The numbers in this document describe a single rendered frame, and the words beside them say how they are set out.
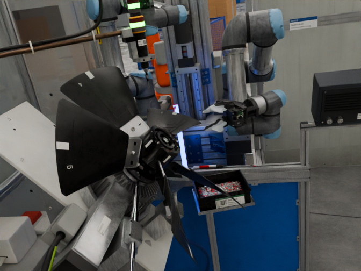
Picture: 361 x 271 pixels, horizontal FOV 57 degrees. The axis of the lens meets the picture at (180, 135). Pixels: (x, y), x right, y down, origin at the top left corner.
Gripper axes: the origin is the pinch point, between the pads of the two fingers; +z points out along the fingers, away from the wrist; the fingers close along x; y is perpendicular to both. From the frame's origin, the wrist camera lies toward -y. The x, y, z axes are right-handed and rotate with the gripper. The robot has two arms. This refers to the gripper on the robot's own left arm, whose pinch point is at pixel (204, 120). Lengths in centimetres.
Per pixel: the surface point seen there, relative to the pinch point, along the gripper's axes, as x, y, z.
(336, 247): 119, 1, -91
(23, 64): -17, -74, 51
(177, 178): 16.8, 5.0, 16.2
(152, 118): -0.7, -12.9, 15.4
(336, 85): -6, 18, -47
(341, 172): 125, -56, -168
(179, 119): 0.7, -8.2, 6.3
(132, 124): -9.1, 4.1, 28.9
